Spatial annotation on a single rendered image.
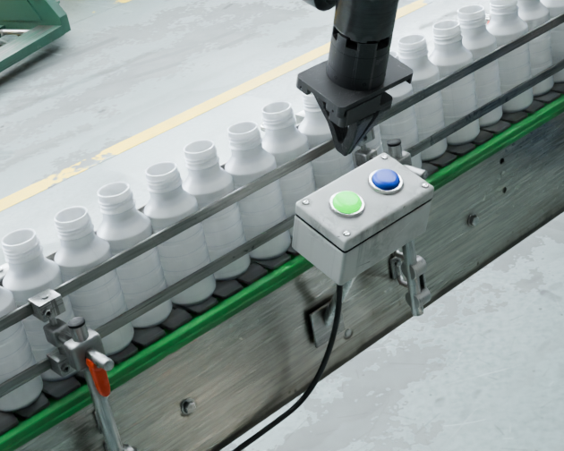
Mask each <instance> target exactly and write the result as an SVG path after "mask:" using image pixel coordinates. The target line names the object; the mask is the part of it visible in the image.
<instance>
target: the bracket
mask: <svg viewBox="0 0 564 451"><path fill-rule="evenodd" d="M304 118H305V112H304V110H303V111H301V112H299V113H297V114H295V119H296V121H295V125H296V124H299V123H301V122H302V121H303V119H304ZM374 139H375V134H374V128H372V129H371V130H370V131H369V132H368V133H367V134H366V135H365V137H364V138H363V139H362V140H361V142H360V143H359V144H358V145H357V146H359V147H361V148H360V149H358V150H357V151H356V152H355V162H356V165H357V166H361V165H363V164H365V163H366V162H368V161H370V160H372V159H373V158H375V157H377V156H378V154H377V150H376V149H372V148H368V147H366V143H368V142H369V141H371V140H374ZM387 145H388V149H389V155H390V156H391V157H392V158H394V159H395V160H396V161H397V162H399V163H400V164H401V165H403V166H405V167H406V168H408V169H409V170H410V171H412V172H413V173H415V174H417V175H418V176H419V177H421V178H422V179H424V180H425V179H426V178H427V177H428V172H427V171H426V170H423V169H421V168H418V167H414V166H412V160H411V154H410V153H409V152H406V151H403V150H402V147H401V139H397V138H395V139H390V140H388V141H387ZM402 250H403V253H402V252H399V250H396V251H394V253H395V256H394V257H393V258H391V259H390V260H389V262H390V268H391V274H392V278H393V279H395V278H396V279H397V281H398V282H399V285H402V286H403V287H406V288H408V292H407V293H406V302H407V304H408V305H409V306H410V307H411V312H412V315H413V316H416V317H417V316H422V315H423V313H424V311H423V306H424V305H425V304H426V303H427V302H429V301H430V300H431V297H432V296H431V292H430V290H429V288H427V286H426V279H425V272H426V270H427V264H426V260H425V259H424V258H422V257H421V256H419V255H416V252H415V245H414V239H413V240H412V241H411V242H409V243H407V244H405V245H404V246H402ZM401 259H403V260H404V263H403V264H402V261H401ZM8 269H9V266H8V264H7V263H5V264H3V265H2V266H0V280H1V279H3V278H4V277H5V275H6V273H7V272H8ZM402 274H403V275H404V276H405V277H406V281H407V282H405V281H404V279H403V277H402ZM28 301H29V302H30V304H31V307H32V309H33V312H34V314H32V315H33V316H34V317H36V318H37V319H40V320H41V321H43V322H44V323H45V322H47V321H49V323H47V324H46V325H45V326H44V327H43V329H44V332H45V335H46V338H47V341H48V342H49V343H50V344H52V345H54V346H55V347H57V348H56V349H55V350H53V351H51V352H50V353H47V354H46V356H47V357H48V358H49V360H50V363H51V366H52V368H51V370H52V371H54V372H55V373H57V374H58V375H59V376H61V377H62V378H63V377H64V376H66V375H68V374H69V373H71V372H73V371H74V370H77V371H83V373H84V377H85V379H86V382H87V385H88V388H89V391H90V396H91V399H92V402H93V404H94V407H95V411H94V412H93V413H94V416H95V419H96V423H97V425H98V430H99V433H100V434H103V436H104V439H105V441H106V443H104V448H105V450H106V451H138V449H137V448H136V447H131V446H129V445H127V444H126V445H124V444H123V443H122V440H121V438H120V434H119V431H118V428H117V426H116V422H115V417H114V415H113V411H112V408H111V405H110V403H109V399H108V396H109V394H110V384H109V380H108V376H107V371H110V370H112V369H113V368H114V365H115V364H114V361H113V360H111V359H110V358H108V357H107V356H106V352H105V349H104V346H103V343H102V340H101V337H100V334H99V333H98V332H96V331H95V330H93V329H91V328H89V329H87V327H86V324H85V318H83V317H75V318H72V319H70V320H69V321H68V323H65V322H64V321H62V320H61V319H56V316H58V315H60V314H61V313H63V312H65V311H66V310H65V307H64V302H63V299H62V296H61V294H59V293H57V292H55V291H54V290H52V289H50V288H48V289H46V290H45V291H43V292H41V293H39V294H36V295H34V296H33V297H31V298H29V299H28Z"/></svg>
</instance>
